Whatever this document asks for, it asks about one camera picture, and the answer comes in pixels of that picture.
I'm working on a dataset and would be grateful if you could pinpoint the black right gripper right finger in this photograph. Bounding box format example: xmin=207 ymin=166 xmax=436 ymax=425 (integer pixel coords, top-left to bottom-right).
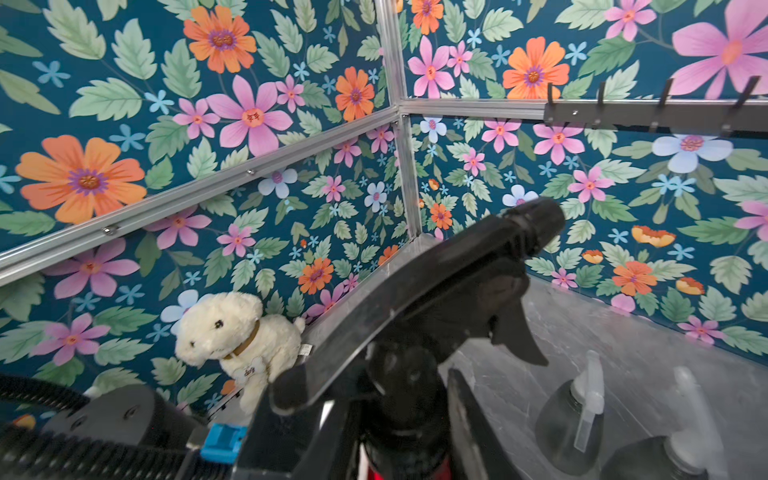
xmin=447 ymin=368 xmax=521 ymax=480

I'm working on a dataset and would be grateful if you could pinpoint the cream plush teddy bear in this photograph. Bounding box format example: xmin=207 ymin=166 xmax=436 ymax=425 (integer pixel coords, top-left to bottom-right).
xmin=175 ymin=292 xmax=306 ymax=414

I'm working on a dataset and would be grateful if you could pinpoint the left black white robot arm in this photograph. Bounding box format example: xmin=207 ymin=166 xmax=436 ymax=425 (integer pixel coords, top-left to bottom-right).
xmin=1 ymin=375 xmax=247 ymax=479

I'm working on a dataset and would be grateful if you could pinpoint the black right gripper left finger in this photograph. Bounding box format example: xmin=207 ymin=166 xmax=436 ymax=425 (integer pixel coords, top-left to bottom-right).
xmin=234 ymin=360 xmax=373 ymax=479

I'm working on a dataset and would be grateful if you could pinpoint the black spray nozzle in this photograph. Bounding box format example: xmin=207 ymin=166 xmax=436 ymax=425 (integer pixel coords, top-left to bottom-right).
xmin=302 ymin=198 xmax=565 ymax=479

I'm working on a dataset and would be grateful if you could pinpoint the clear plastic spray bottle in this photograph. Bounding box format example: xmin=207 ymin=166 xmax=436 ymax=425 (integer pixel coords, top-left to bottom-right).
xmin=600 ymin=366 xmax=734 ymax=480
xmin=535 ymin=369 xmax=604 ymax=476

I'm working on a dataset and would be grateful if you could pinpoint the black metal ceiling bracket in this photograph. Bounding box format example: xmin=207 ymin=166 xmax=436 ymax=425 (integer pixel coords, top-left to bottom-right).
xmin=543 ymin=76 xmax=767 ymax=137

